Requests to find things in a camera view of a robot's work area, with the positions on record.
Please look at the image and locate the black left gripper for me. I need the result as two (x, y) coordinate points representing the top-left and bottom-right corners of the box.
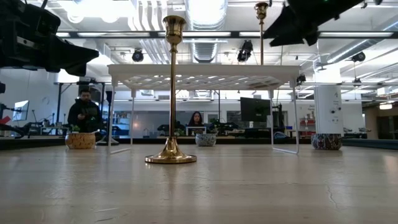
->
(0, 29), (100, 77)

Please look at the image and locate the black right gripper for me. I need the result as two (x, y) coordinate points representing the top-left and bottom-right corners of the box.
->
(263, 0), (364, 47)

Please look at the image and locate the gold patterned candle bowl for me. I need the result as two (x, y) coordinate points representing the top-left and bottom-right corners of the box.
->
(64, 132), (96, 150)

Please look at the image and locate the tall brass candlestick holder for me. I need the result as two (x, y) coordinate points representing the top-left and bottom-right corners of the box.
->
(144, 14), (198, 165)
(254, 1), (269, 66)

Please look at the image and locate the dark patterned candle bowl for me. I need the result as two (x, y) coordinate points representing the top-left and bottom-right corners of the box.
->
(310, 133), (343, 151)

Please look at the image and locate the blue white candle bowl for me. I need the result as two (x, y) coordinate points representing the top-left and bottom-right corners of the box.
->
(195, 133), (217, 147)

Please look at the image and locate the person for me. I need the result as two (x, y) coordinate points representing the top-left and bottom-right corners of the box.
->
(67, 88), (103, 134)
(187, 111), (205, 128)

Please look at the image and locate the silver computer monitor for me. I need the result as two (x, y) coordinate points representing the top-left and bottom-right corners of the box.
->
(12, 100), (30, 122)

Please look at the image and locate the black computer monitor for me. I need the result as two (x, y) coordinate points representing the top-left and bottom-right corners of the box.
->
(239, 96), (271, 123)

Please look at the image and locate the white pillar with signs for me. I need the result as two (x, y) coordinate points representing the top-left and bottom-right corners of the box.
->
(313, 62), (345, 138)

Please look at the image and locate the red shelf rack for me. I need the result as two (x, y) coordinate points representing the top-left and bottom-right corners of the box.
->
(298, 117), (317, 138)

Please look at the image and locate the white framed screen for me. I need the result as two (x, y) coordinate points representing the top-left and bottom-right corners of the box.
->
(185, 126), (207, 137)

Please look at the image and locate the black background gantry frame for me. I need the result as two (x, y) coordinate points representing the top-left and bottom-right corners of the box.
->
(54, 81), (108, 136)

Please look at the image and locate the black overhead frame beam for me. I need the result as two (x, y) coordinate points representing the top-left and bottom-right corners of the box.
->
(55, 30), (398, 40)

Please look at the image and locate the black table frame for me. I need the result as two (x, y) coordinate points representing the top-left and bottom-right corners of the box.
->
(0, 136), (398, 151)

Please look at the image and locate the black curved cable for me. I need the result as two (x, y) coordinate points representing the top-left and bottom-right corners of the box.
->
(0, 123), (25, 139)

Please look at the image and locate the white wire shelf rack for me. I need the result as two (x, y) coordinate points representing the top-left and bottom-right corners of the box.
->
(107, 63), (301, 156)

